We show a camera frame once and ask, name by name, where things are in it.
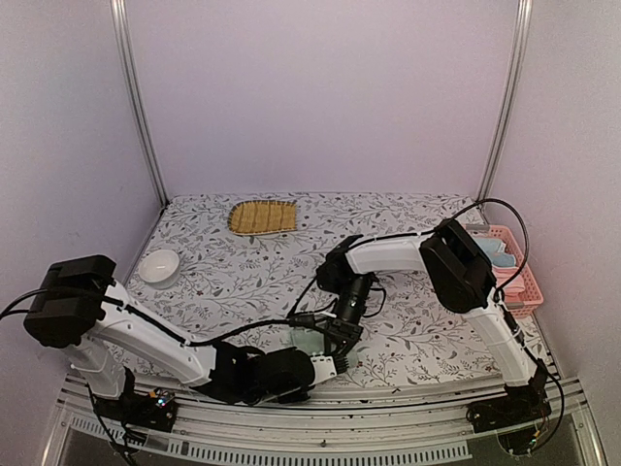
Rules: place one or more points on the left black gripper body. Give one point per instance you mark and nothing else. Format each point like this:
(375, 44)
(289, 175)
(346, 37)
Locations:
(255, 398)

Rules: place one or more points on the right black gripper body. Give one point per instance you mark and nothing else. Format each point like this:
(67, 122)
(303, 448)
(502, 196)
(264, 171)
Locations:
(359, 289)

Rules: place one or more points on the light green towel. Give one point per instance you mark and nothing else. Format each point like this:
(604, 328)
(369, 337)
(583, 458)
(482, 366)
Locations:
(310, 342)

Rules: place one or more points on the pink towel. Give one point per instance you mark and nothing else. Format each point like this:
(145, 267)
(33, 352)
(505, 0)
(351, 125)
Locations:
(511, 287)

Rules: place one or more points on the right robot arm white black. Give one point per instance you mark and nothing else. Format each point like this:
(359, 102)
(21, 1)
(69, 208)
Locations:
(462, 277)

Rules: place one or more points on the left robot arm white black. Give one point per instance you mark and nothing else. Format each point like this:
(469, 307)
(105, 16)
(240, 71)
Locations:
(82, 309)

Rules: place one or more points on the woven bamboo tray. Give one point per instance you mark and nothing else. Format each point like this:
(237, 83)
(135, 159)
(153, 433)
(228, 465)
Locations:
(262, 217)

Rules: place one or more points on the white ceramic bowl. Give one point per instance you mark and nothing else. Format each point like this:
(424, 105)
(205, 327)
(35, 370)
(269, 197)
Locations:
(160, 269)

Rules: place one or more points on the blue rolled towel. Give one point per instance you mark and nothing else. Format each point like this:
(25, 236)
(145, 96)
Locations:
(495, 249)

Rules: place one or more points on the pink plastic basket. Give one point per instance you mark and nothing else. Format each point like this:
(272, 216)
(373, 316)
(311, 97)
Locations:
(522, 294)

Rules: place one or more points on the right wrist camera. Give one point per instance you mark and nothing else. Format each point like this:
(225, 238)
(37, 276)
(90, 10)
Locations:
(308, 320)

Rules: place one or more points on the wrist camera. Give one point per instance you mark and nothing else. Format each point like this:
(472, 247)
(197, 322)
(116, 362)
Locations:
(308, 320)
(328, 367)

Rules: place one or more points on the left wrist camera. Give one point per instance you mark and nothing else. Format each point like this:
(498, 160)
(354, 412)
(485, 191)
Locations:
(328, 367)

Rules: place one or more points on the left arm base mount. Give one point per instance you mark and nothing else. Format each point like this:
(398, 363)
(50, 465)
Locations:
(156, 410)

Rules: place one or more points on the aluminium front rail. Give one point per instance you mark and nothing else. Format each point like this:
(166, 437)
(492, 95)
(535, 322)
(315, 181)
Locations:
(418, 425)

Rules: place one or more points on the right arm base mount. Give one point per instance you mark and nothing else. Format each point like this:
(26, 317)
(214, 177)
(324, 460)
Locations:
(506, 411)

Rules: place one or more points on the right aluminium frame post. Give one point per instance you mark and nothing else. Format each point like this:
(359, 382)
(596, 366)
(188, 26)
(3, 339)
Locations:
(514, 70)

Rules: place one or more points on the aluminium frame post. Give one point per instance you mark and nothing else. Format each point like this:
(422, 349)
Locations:
(514, 70)
(130, 73)

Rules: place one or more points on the left aluminium frame post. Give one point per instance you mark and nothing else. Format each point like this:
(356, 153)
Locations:
(130, 73)

